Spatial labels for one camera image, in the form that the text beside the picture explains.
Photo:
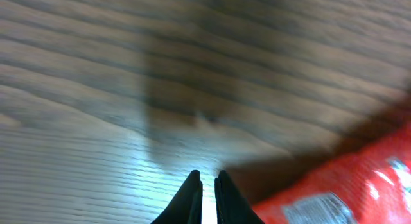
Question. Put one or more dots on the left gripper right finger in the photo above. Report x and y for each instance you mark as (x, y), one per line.
(231, 207)

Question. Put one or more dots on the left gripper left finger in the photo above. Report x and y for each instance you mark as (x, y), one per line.
(186, 206)

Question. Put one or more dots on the red snack bag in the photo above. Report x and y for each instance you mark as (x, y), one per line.
(370, 186)

